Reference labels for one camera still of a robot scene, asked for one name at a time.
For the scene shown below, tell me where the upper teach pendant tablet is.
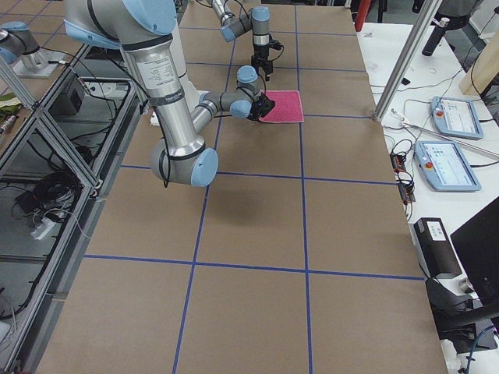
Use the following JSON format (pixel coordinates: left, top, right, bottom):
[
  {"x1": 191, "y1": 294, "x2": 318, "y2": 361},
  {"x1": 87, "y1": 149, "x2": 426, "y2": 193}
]
[{"x1": 430, "y1": 96, "x2": 483, "y2": 140}]

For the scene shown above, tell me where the aluminium side frame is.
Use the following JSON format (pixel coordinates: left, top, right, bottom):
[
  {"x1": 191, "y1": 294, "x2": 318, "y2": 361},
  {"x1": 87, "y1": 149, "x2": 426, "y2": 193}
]
[{"x1": 1, "y1": 36, "x2": 140, "y2": 373}]

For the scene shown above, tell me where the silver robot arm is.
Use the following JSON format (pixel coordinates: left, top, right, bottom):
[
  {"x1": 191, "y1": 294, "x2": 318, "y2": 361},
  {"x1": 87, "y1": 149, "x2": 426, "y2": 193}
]
[
  {"x1": 197, "y1": 1, "x2": 285, "y2": 82},
  {"x1": 65, "y1": 1, "x2": 275, "y2": 187}
]

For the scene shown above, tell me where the aluminium frame post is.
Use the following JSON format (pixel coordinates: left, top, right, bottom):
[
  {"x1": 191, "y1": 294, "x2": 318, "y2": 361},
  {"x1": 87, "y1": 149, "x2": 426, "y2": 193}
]
[{"x1": 372, "y1": 0, "x2": 442, "y2": 122}]

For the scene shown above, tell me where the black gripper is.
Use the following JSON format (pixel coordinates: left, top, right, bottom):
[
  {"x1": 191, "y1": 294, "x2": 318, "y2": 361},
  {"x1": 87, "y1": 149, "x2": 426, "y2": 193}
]
[
  {"x1": 251, "y1": 43, "x2": 284, "y2": 75},
  {"x1": 249, "y1": 93, "x2": 275, "y2": 122}
]

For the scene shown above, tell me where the black monitor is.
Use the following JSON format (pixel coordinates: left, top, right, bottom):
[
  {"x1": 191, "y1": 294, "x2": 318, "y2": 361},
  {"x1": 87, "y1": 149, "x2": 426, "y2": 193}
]
[{"x1": 451, "y1": 198, "x2": 498, "y2": 303}]

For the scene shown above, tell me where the black box with label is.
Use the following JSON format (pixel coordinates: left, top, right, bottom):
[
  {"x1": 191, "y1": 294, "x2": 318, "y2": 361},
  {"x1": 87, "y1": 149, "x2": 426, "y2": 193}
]
[{"x1": 413, "y1": 217, "x2": 462, "y2": 279}]

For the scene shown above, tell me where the pink towel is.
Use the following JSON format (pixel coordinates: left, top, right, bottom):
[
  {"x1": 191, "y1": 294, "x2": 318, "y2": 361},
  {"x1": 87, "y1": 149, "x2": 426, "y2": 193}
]
[{"x1": 260, "y1": 90, "x2": 304, "y2": 123}]

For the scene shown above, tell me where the lower teach pendant tablet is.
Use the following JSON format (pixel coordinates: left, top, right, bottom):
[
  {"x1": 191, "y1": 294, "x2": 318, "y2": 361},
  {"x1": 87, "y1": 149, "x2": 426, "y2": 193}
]
[{"x1": 414, "y1": 141, "x2": 482, "y2": 192}]

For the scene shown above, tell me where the white power strip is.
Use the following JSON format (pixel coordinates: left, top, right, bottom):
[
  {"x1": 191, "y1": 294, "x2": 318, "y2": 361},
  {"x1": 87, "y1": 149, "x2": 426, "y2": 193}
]
[{"x1": 30, "y1": 217, "x2": 55, "y2": 240}]

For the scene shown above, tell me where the teach pendant tablet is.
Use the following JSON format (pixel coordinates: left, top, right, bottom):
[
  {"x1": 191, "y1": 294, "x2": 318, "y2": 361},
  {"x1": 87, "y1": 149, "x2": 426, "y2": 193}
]
[
  {"x1": 430, "y1": 96, "x2": 483, "y2": 140},
  {"x1": 414, "y1": 141, "x2": 482, "y2": 192}
]

